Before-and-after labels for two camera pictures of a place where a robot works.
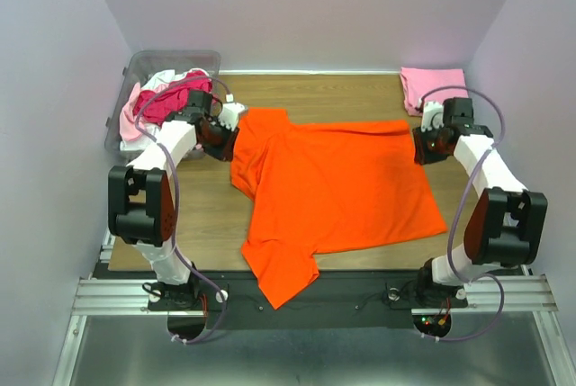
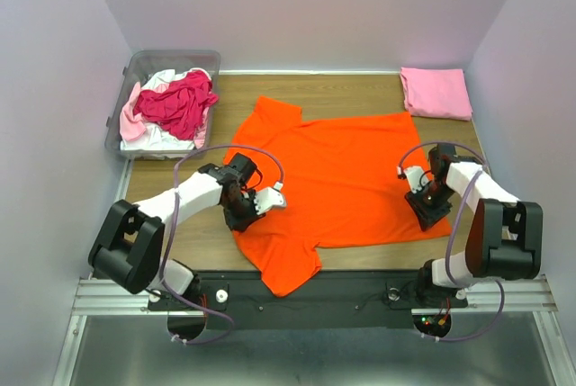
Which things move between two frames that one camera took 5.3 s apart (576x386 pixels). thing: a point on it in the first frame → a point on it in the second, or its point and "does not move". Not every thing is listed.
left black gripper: [226, 151] → [240, 224]
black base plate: [334, 300] does not move
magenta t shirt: [161, 103] does not move
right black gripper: [421, 155] → [426, 216]
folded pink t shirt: [431, 85] does not move
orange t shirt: [318, 188] does not move
